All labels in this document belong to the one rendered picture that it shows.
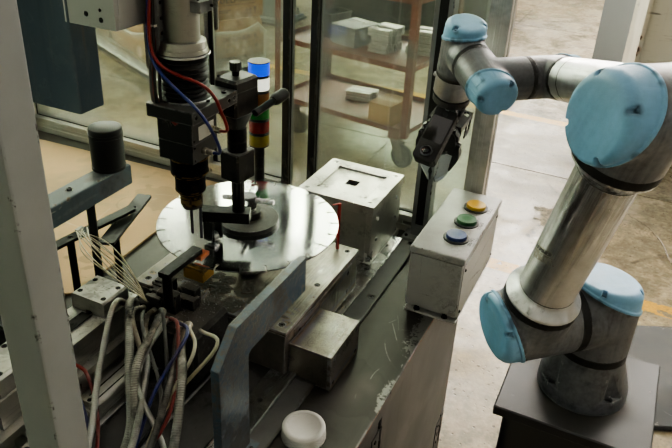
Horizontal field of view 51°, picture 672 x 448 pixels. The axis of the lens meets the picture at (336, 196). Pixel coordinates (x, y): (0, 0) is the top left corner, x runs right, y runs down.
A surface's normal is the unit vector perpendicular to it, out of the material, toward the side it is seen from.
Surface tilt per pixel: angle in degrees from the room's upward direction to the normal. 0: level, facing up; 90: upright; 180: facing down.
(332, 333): 0
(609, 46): 90
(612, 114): 83
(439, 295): 90
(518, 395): 0
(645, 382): 0
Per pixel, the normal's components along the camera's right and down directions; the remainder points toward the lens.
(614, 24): -0.44, 0.40
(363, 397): 0.04, -0.88
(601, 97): -0.93, 0.00
